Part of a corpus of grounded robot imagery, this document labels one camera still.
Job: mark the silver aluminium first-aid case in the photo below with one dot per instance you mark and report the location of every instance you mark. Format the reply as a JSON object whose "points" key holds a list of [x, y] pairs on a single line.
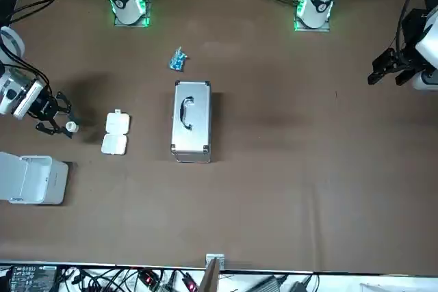
{"points": [[191, 124]]}

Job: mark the black labelled power adapter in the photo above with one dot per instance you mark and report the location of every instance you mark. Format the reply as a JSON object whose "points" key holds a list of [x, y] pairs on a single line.
{"points": [[32, 275]]}

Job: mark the aluminium profile post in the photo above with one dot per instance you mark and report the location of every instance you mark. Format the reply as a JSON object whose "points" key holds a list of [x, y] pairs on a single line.
{"points": [[214, 271]]}

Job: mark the blue blister pill pack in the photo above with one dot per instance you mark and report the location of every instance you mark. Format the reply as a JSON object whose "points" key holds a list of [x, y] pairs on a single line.
{"points": [[177, 61]]}

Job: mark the white bin with lid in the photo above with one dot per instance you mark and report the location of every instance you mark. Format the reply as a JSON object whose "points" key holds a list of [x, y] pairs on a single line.
{"points": [[41, 182]]}

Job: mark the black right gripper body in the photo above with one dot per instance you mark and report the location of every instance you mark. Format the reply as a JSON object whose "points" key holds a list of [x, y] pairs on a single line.
{"points": [[44, 109]]}

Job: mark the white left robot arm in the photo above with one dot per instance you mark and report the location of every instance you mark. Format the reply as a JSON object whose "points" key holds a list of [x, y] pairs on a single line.
{"points": [[320, 1]]}

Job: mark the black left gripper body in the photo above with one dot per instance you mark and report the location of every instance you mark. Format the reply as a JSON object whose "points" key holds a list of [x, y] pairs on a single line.
{"points": [[412, 28]]}

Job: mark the white open pill box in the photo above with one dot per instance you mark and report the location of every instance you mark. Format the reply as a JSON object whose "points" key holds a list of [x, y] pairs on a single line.
{"points": [[116, 131]]}

